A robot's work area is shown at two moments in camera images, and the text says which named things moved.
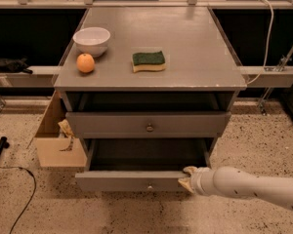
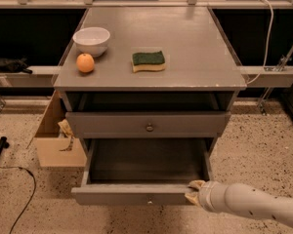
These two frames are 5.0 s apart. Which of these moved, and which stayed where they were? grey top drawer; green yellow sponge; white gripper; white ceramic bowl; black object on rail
Moved: white gripper
Stayed: green yellow sponge; black object on rail; white ceramic bowl; grey top drawer
